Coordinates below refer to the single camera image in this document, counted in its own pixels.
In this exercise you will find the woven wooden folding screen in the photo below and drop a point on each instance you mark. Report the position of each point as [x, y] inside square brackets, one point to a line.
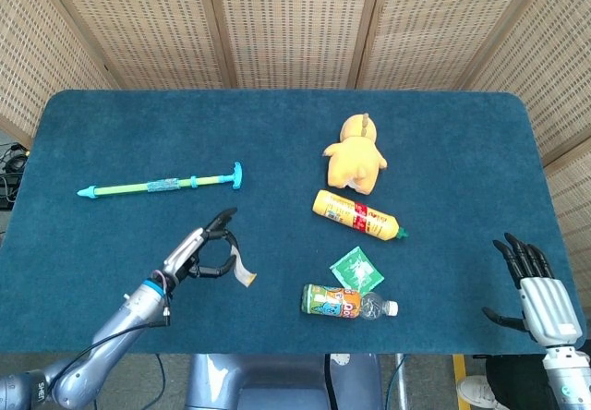
[295, 22]

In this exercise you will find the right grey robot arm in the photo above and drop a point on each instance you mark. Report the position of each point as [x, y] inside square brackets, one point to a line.
[570, 377]

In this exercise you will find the green and blue toy water pump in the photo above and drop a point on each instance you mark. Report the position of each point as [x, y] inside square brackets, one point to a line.
[134, 187]

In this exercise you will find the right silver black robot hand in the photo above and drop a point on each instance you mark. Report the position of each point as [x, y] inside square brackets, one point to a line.
[549, 308]

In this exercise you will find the orange Qoo drink bottle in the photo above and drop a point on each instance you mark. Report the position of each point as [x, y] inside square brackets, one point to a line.
[332, 304]

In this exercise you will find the yellow bottle with green cap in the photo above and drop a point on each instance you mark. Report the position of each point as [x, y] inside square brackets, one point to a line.
[355, 213]

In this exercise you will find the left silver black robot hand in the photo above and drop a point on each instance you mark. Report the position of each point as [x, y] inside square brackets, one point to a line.
[187, 253]

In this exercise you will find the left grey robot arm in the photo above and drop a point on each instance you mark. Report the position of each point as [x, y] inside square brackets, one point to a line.
[120, 322]

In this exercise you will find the black trouser leg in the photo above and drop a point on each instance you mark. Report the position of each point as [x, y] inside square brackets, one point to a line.
[517, 382]

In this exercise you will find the white shoe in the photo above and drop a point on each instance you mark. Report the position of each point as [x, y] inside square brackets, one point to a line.
[475, 394]

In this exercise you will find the yellow plush toy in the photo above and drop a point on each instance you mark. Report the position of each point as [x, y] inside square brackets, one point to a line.
[355, 160]

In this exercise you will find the grey metal table leg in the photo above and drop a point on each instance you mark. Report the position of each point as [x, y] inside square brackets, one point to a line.
[401, 382]

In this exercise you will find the grey blue robot torso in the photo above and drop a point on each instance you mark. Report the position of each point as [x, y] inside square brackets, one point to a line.
[277, 382]

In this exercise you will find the green sachet packet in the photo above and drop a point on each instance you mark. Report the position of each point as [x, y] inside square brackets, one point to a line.
[356, 271]

